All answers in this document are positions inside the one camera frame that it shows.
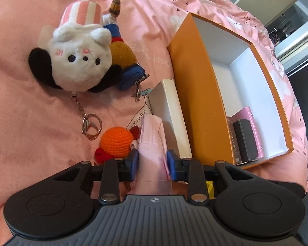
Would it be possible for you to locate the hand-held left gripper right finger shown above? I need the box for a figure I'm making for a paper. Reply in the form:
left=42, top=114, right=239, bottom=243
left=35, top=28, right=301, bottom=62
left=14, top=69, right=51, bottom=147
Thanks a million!
left=167, top=149, right=262, bottom=202

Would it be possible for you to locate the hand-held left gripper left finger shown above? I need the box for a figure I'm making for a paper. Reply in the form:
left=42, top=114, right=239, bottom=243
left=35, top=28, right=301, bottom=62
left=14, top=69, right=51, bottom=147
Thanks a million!
left=41, top=149, right=139, bottom=203

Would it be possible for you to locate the pink fabric pouch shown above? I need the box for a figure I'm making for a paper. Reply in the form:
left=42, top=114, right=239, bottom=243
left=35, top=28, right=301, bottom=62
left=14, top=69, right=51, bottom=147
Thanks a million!
left=128, top=115, right=174, bottom=195

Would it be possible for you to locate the brown card box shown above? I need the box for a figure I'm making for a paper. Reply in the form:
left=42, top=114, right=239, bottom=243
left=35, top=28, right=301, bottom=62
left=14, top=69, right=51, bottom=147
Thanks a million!
left=226, top=116, right=243, bottom=165

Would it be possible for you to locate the orange cardboard box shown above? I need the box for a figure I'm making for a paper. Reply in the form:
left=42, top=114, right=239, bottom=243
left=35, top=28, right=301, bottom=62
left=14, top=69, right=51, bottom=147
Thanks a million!
left=167, top=12, right=294, bottom=170

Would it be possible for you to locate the dark grey box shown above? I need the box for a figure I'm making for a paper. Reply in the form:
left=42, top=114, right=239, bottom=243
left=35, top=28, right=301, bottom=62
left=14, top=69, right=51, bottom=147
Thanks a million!
left=232, top=118, right=267, bottom=163

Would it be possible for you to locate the pink box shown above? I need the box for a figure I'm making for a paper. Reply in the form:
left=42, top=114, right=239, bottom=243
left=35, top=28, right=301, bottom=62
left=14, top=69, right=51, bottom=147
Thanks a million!
left=236, top=106, right=265, bottom=158

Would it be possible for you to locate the yellow item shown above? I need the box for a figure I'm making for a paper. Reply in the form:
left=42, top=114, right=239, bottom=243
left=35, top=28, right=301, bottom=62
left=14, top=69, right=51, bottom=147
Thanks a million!
left=206, top=181, right=216, bottom=199

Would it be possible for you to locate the white cardboard box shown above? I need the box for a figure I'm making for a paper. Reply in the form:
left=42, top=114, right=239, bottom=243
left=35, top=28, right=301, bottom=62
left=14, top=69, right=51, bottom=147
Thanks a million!
left=148, top=79, right=193, bottom=160

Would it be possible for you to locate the pink bed sheet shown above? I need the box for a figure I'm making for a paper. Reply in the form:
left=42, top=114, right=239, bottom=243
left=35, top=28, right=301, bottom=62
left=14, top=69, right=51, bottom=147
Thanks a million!
left=0, top=0, right=308, bottom=236

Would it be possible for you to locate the orange crochet ball keychain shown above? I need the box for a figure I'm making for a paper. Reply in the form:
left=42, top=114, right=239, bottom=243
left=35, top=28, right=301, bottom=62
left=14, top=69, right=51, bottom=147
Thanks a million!
left=94, top=126, right=140, bottom=165

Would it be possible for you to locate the duck plush keychain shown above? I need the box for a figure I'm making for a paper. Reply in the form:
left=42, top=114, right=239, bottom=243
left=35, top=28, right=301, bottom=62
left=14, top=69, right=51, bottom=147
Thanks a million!
left=102, top=0, right=151, bottom=102

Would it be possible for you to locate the white cat plush keychain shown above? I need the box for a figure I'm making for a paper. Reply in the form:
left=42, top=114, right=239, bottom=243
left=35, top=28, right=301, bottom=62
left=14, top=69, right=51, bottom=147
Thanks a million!
left=28, top=0, right=124, bottom=141

